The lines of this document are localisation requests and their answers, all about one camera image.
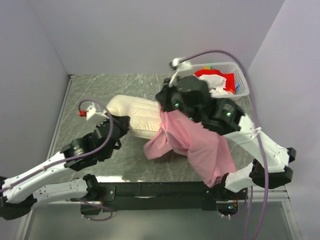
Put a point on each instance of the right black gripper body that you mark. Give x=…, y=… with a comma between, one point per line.
x=169, y=102

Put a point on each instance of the cream pillow with bear print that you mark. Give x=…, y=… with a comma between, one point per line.
x=144, y=114

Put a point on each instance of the pink pillowcase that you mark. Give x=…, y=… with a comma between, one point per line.
x=207, y=152

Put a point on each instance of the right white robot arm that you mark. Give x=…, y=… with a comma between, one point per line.
x=270, y=166

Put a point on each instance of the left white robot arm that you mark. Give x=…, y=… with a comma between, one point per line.
x=22, y=193

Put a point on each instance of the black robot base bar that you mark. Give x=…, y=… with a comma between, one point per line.
x=139, y=196

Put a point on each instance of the red and white cloth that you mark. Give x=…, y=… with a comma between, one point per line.
x=219, y=84

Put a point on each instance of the white plastic basket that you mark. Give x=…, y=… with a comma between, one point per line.
x=241, y=85

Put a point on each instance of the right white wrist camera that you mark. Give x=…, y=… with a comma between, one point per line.
x=182, y=69

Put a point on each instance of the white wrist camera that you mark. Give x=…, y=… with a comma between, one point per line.
x=182, y=69
x=92, y=115

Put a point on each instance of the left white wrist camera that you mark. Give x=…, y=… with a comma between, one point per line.
x=92, y=115

